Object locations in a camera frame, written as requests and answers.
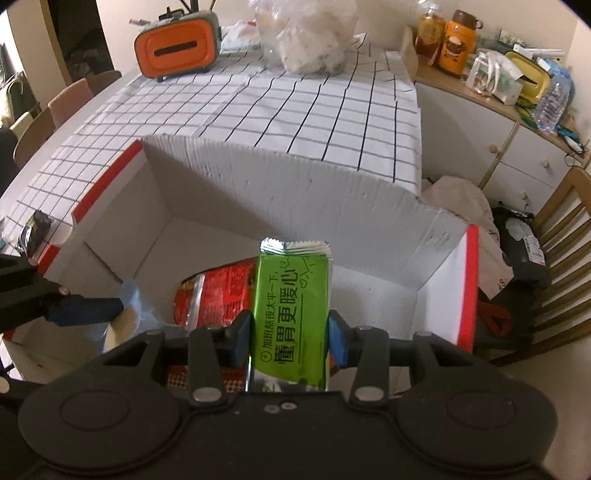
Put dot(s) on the clear water bottle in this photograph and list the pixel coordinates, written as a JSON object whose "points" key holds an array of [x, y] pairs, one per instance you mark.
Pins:
{"points": [[551, 104]]}

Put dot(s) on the red cardboard shoe box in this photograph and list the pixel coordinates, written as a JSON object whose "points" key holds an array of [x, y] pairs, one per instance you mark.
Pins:
{"points": [[277, 194]]}

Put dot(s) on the red checkered snack packet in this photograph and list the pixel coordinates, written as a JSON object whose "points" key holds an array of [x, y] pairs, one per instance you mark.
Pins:
{"points": [[217, 295]]}

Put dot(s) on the green snack packet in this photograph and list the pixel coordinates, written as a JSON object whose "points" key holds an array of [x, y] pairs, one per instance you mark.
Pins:
{"points": [[291, 314]]}

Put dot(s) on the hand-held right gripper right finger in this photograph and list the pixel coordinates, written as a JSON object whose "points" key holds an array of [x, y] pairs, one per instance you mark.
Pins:
{"points": [[337, 341]]}

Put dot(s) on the orange thermos bottle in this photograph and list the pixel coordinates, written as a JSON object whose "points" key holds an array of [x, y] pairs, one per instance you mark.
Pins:
{"points": [[455, 50]]}

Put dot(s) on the clear plastic bag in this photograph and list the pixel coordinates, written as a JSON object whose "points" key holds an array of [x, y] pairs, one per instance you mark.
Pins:
{"points": [[304, 37]]}

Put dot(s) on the black snack packet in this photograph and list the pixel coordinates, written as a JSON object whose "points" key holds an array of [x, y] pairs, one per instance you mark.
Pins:
{"points": [[37, 233]]}

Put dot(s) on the white tube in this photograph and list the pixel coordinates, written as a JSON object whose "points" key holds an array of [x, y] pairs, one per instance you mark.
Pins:
{"points": [[538, 50]]}

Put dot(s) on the beige cloth bag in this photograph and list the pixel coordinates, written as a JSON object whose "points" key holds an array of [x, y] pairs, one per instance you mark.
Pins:
{"points": [[461, 203]]}

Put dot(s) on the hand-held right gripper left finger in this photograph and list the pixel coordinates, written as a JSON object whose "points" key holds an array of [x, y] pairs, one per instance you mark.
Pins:
{"points": [[240, 339]]}

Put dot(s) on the black bag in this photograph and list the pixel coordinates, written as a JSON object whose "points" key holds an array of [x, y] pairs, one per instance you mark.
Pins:
{"points": [[521, 258]]}

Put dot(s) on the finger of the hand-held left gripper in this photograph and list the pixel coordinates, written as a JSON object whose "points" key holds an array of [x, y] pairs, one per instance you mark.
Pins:
{"points": [[83, 310]]}

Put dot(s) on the orange and teal tissue box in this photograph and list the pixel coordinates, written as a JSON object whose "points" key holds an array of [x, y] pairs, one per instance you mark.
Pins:
{"points": [[175, 46]]}

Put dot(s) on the yellow tissue box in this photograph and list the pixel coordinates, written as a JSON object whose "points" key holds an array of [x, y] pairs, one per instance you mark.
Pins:
{"points": [[531, 78]]}

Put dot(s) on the black and white checkered tablecloth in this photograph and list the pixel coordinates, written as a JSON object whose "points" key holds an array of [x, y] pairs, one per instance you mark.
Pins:
{"points": [[231, 106]]}

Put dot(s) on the white and wood cabinet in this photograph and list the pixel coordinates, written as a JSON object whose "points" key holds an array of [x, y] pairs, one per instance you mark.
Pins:
{"points": [[461, 115]]}

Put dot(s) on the light blue snack packet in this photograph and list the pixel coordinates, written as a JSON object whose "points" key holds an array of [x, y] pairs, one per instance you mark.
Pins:
{"points": [[138, 314]]}

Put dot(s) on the wooden chair with towel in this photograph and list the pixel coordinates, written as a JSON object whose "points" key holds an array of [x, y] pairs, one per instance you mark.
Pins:
{"points": [[34, 134]]}

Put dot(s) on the small blue object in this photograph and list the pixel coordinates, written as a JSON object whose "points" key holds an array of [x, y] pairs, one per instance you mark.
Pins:
{"points": [[572, 138]]}

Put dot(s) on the wooden slatted chair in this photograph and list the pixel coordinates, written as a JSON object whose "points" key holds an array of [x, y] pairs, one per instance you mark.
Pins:
{"points": [[563, 221]]}

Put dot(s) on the pink towel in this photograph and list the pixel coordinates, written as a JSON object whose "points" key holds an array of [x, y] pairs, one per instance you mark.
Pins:
{"points": [[71, 101]]}

